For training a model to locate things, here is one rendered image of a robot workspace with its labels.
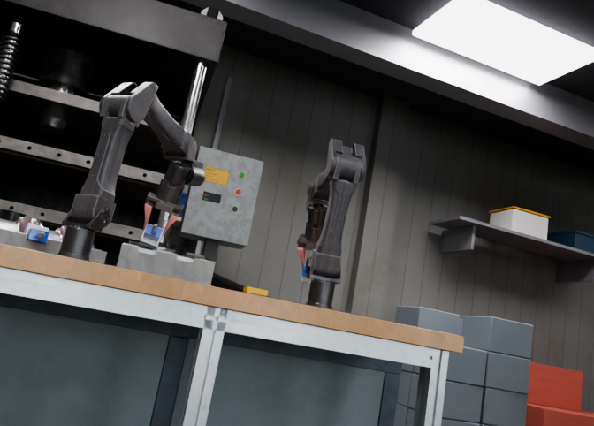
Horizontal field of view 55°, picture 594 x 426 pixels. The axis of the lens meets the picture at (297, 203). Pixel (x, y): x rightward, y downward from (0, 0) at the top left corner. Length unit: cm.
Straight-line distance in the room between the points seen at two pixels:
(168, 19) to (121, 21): 19
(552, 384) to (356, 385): 408
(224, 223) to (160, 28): 88
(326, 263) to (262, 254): 346
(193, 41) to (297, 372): 152
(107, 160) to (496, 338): 338
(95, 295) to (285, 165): 403
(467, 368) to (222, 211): 226
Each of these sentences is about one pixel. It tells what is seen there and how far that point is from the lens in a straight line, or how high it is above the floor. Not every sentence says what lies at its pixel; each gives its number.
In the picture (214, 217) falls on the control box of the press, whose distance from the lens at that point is 254.
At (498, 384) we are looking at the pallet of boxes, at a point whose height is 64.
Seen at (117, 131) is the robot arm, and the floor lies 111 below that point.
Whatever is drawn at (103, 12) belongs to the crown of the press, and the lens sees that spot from 262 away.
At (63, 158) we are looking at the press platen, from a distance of 251.
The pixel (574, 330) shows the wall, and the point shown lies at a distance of 684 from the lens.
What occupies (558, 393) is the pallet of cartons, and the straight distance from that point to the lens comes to 575.
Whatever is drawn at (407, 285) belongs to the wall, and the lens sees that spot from 553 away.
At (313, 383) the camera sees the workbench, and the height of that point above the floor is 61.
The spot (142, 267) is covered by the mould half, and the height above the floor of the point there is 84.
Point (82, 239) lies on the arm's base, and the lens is 133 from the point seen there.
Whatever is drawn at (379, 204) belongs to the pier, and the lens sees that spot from 531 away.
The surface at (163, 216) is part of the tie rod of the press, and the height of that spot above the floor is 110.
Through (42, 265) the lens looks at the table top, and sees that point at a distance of 115.
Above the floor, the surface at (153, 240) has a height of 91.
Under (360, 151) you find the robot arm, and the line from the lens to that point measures 152.
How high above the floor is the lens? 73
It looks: 13 degrees up
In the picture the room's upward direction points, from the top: 10 degrees clockwise
